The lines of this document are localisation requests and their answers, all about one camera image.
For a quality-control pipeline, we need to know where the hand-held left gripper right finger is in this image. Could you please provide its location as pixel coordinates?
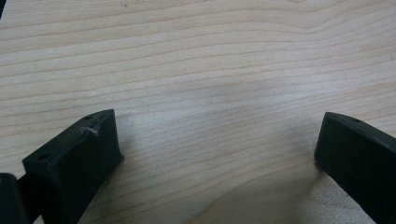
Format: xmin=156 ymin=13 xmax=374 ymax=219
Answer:
xmin=314 ymin=111 xmax=396 ymax=224

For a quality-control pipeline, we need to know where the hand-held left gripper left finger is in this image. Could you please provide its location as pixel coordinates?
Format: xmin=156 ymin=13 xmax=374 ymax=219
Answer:
xmin=21 ymin=108 xmax=124 ymax=224

